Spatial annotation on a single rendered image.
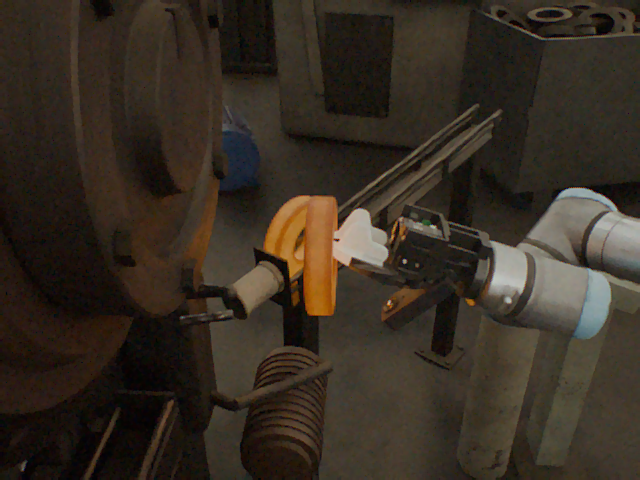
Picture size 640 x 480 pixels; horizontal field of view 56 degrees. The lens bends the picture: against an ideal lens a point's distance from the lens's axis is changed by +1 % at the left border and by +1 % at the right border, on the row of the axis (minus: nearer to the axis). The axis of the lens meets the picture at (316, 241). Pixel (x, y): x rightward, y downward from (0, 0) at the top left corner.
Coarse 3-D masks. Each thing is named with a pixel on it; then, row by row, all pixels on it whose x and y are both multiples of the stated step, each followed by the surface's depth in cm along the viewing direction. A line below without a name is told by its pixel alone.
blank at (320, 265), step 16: (320, 208) 72; (336, 208) 80; (320, 224) 70; (336, 224) 81; (304, 240) 70; (320, 240) 69; (304, 256) 70; (320, 256) 69; (304, 272) 70; (320, 272) 69; (304, 288) 71; (320, 288) 70; (320, 304) 72
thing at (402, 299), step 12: (444, 276) 75; (432, 288) 75; (444, 288) 75; (456, 288) 75; (396, 300) 79; (408, 300) 78; (420, 300) 77; (432, 300) 76; (384, 312) 80; (396, 312) 78; (408, 312) 78; (420, 312) 78; (396, 324) 79
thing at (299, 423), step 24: (264, 360) 105; (288, 360) 102; (312, 360) 104; (264, 384) 99; (312, 384) 99; (264, 408) 94; (288, 408) 93; (312, 408) 95; (264, 432) 90; (288, 432) 89; (312, 432) 92; (264, 456) 90; (288, 456) 90; (312, 456) 91
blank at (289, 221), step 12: (288, 204) 99; (300, 204) 98; (276, 216) 98; (288, 216) 97; (300, 216) 98; (276, 228) 97; (288, 228) 97; (300, 228) 100; (276, 240) 97; (288, 240) 98; (276, 252) 97; (288, 252) 99; (300, 252) 106; (300, 264) 103
